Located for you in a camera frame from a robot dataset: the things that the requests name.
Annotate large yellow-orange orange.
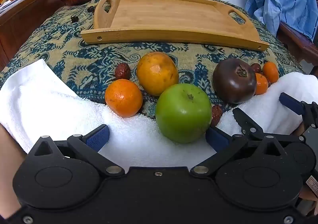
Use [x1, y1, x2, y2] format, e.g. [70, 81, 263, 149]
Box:
[136, 52, 179, 97]

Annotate wooden serving tray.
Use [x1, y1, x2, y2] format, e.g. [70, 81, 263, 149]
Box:
[80, 0, 270, 52]

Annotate green apple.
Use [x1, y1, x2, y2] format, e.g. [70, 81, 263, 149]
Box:
[155, 83, 212, 144]

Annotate white towel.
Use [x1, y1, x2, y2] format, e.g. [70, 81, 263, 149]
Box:
[0, 58, 314, 168]

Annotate person's bare leg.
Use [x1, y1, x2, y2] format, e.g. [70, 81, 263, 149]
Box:
[0, 125, 28, 217]

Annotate brown wooden cabinet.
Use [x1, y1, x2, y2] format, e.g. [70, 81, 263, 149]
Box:
[0, 0, 67, 70]

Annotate orange tangerine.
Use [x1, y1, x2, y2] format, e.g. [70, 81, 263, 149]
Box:
[255, 73, 269, 95]
[263, 61, 280, 84]
[105, 79, 143, 118]

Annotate dark wooden chair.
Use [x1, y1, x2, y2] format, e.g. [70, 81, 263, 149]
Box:
[277, 20, 318, 75]

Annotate dark brown persimmon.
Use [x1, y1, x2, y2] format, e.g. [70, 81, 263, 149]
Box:
[213, 58, 257, 104]

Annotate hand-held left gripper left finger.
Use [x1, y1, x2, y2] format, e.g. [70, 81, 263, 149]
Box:
[28, 125, 125, 178]

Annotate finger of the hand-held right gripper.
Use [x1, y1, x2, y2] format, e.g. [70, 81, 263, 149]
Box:
[279, 92, 318, 130]
[232, 108, 306, 143]

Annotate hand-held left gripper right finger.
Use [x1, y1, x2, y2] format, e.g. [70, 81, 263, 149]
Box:
[190, 127, 287, 177]

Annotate teal patterned blanket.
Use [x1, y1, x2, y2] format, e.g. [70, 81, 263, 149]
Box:
[0, 0, 306, 120]

